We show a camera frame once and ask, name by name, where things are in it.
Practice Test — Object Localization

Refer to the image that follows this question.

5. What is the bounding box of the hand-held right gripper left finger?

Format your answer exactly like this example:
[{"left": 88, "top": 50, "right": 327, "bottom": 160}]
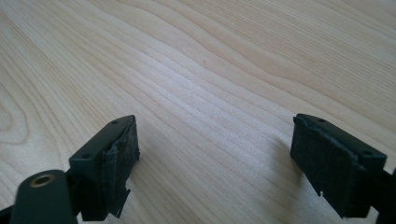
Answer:
[{"left": 68, "top": 114, "right": 141, "bottom": 222}]

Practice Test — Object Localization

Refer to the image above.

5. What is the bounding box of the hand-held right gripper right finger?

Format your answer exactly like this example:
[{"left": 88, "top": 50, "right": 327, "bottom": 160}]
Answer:
[{"left": 290, "top": 113, "right": 388, "bottom": 218}]

